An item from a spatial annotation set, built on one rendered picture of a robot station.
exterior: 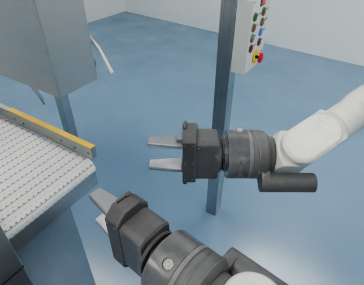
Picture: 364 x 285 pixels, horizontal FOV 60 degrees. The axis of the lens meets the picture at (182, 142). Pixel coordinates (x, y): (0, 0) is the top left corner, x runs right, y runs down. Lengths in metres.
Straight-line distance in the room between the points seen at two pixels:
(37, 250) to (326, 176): 1.68
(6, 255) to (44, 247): 0.39
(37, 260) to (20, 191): 0.32
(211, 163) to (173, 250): 0.22
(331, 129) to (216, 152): 0.20
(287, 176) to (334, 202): 1.44
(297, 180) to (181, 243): 0.26
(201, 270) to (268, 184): 0.24
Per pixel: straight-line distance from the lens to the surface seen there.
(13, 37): 0.71
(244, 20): 1.15
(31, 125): 0.98
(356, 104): 0.65
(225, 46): 1.20
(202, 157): 0.54
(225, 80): 1.25
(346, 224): 1.92
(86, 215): 1.82
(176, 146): 0.54
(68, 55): 0.66
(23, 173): 0.85
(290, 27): 3.92
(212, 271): 0.37
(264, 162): 0.54
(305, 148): 0.55
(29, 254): 1.03
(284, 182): 0.56
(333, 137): 0.58
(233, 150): 0.53
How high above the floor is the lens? 1.35
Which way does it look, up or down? 38 degrees down
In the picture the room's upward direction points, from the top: straight up
